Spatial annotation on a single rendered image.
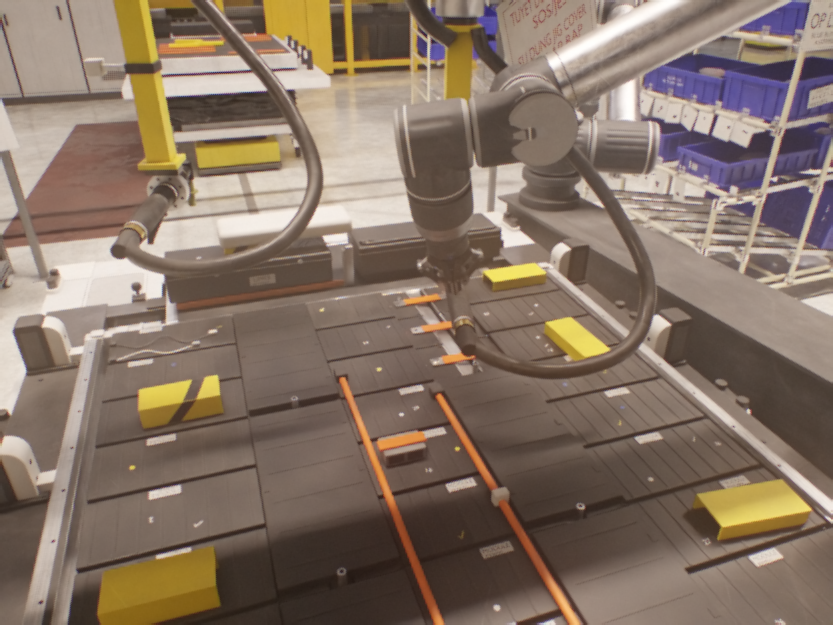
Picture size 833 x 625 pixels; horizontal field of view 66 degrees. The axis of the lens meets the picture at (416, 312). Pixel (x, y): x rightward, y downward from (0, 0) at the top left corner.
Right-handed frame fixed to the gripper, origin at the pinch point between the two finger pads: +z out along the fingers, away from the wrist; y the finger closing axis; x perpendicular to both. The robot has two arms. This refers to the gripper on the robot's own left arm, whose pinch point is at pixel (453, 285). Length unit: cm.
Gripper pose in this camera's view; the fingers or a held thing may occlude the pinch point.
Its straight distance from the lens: 123.0
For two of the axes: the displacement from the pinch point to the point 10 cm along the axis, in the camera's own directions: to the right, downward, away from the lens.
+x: -1.1, -7.6, 6.5
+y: 9.8, -1.8, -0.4
